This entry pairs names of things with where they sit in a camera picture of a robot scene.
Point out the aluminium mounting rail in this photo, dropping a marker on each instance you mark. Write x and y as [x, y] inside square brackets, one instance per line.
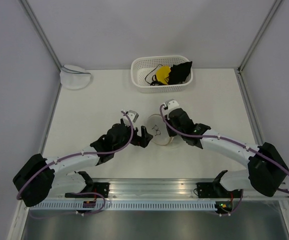
[130, 188]

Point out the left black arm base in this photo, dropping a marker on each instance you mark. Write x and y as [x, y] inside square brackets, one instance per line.
[90, 188]

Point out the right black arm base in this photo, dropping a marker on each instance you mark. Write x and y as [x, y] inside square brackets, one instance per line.
[214, 190]

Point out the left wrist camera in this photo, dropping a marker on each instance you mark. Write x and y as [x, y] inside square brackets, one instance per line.
[133, 115]

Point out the white folded mesh bag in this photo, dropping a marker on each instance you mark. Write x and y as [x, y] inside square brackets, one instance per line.
[74, 77]

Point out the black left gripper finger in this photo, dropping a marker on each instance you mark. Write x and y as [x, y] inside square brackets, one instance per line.
[143, 131]
[144, 140]

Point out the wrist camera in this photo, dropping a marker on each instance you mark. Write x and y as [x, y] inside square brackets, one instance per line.
[170, 105]
[133, 115]

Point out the white mesh laundry bag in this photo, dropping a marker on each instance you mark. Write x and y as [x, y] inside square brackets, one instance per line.
[158, 129]

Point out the black bra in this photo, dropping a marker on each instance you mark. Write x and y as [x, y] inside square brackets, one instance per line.
[179, 73]

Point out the white plastic basket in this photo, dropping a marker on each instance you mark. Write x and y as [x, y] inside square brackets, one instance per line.
[143, 72]

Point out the yellow bra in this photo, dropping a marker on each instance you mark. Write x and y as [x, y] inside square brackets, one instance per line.
[162, 75]

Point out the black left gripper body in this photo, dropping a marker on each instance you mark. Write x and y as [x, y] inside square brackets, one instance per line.
[135, 138]

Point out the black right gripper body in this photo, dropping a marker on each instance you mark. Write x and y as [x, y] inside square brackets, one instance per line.
[172, 131]

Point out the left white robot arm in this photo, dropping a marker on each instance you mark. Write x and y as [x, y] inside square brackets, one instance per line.
[44, 177]

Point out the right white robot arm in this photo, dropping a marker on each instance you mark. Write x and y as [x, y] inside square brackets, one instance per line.
[265, 170]

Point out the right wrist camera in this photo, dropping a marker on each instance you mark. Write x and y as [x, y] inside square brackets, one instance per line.
[170, 105]

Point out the white slotted cable duct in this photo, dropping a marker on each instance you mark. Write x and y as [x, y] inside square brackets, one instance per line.
[133, 205]

